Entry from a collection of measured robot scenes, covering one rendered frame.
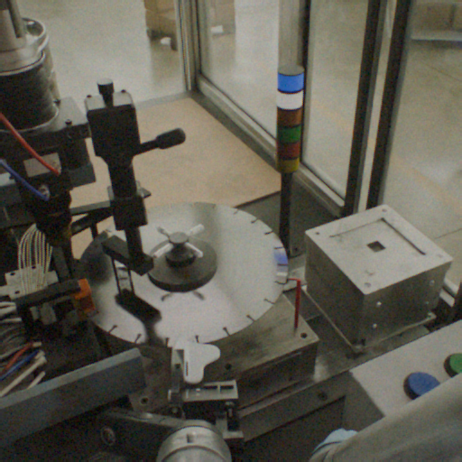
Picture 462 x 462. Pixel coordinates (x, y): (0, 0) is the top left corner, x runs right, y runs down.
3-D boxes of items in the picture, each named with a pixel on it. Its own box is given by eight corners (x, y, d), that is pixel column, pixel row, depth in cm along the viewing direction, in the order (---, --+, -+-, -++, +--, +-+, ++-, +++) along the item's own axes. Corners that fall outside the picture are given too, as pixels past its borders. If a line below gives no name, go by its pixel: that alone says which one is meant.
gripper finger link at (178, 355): (188, 364, 71) (189, 425, 65) (174, 364, 71) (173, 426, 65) (185, 341, 68) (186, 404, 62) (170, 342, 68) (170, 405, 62)
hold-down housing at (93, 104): (148, 210, 76) (126, 70, 64) (154, 229, 73) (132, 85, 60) (108, 217, 75) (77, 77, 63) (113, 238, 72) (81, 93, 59)
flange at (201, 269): (196, 297, 80) (195, 284, 79) (132, 276, 84) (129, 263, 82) (228, 251, 88) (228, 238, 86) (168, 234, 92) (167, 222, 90)
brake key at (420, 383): (422, 375, 75) (425, 366, 74) (443, 398, 73) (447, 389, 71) (399, 387, 74) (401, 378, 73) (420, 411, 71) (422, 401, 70)
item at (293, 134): (292, 128, 102) (292, 114, 100) (305, 139, 98) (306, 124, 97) (271, 134, 100) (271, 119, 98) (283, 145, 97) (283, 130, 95)
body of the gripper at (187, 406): (237, 435, 69) (244, 490, 57) (169, 439, 68) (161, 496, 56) (235, 375, 68) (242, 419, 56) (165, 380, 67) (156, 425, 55)
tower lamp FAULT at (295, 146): (291, 143, 104) (292, 129, 102) (304, 154, 100) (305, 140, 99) (271, 150, 102) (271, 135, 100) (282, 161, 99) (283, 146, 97)
